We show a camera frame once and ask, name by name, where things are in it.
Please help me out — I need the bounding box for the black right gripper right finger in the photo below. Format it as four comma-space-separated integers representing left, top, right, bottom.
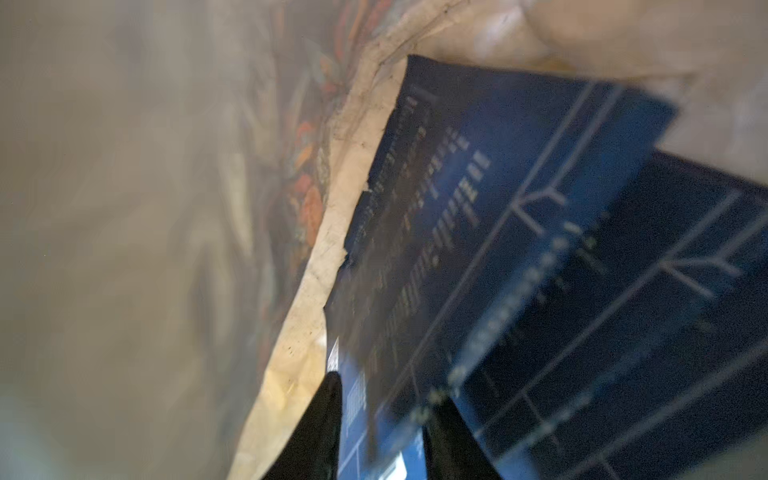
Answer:
422, 399, 501, 480

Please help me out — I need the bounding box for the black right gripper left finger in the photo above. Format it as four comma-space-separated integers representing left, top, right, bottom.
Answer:
263, 371, 342, 480

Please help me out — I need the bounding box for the cream canvas tote bag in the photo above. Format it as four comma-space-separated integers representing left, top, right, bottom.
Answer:
1, 1, 767, 479

